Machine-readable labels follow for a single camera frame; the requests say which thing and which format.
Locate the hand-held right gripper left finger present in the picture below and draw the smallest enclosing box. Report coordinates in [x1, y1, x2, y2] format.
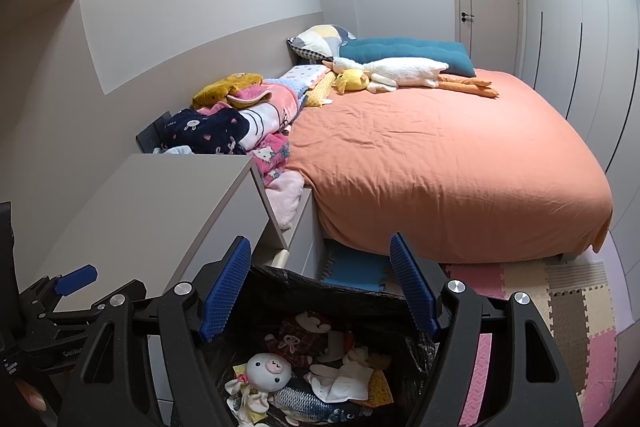
[57, 236, 251, 427]

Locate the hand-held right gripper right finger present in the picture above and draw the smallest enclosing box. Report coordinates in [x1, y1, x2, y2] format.
[390, 233, 583, 427]

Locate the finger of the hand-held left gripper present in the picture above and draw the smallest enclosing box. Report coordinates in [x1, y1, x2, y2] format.
[20, 264, 98, 318]
[25, 304, 108, 355]

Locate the yellow patterned pouch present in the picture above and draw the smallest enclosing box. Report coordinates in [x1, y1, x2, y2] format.
[365, 369, 396, 408]

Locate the red white glove doll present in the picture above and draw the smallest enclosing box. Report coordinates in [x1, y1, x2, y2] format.
[305, 346, 376, 403]

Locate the blue grey fish plush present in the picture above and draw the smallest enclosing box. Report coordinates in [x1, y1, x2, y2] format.
[270, 384, 373, 423]

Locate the person's left hand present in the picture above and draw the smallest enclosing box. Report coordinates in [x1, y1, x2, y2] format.
[15, 382, 48, 412]

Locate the grey drawer cabinet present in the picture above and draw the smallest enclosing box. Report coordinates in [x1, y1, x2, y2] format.
[280, 184, 331, 280]

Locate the pale pink fluffy blanket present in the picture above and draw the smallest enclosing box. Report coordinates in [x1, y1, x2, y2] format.
[265, 172, 306, 230]

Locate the bed with orange sheet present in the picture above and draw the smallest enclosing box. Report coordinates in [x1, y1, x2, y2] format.
[280, 67, 615, 265]

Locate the pink cat print blanket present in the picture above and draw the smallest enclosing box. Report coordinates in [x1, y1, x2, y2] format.
[250, 133, 292, 185]

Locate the foam puzzle floor mat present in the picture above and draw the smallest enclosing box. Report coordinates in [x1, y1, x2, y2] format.
[320, 242, 631, 427]

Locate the pink fleece blanket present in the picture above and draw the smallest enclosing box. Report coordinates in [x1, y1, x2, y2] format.
[225, 80, 311, 148]

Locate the mustard yellow plush cushion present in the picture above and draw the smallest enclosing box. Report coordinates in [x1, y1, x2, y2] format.
[192, 73, 264, 109]

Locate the yellow dotted cloth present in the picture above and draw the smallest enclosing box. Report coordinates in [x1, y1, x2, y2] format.
[305, 72, 338, 108]

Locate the white goose plush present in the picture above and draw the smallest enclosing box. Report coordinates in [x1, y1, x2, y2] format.
[322, 56, 500, 99]

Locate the yellow duck plush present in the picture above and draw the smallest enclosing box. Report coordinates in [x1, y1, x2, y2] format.
[334, 68, 371, 95]

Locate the white dotted blanket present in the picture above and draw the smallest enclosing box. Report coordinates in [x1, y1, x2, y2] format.
[282, 64, 333, 93]

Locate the teal cushion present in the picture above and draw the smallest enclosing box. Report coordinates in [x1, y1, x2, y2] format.
[337, 38, 477, 78]

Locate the checkered patchwork pillow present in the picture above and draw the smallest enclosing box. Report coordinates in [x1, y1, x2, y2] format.
[286, 24, 358, 60]

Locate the grey door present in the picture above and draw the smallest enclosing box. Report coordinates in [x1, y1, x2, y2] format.
[447, 0, 526, 78]

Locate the grey wardrobe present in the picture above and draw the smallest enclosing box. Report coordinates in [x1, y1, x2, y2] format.
[520, 0, 640, 188]

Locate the black wall socket panel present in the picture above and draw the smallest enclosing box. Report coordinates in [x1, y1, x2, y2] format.
[136, 111, 173, 154]

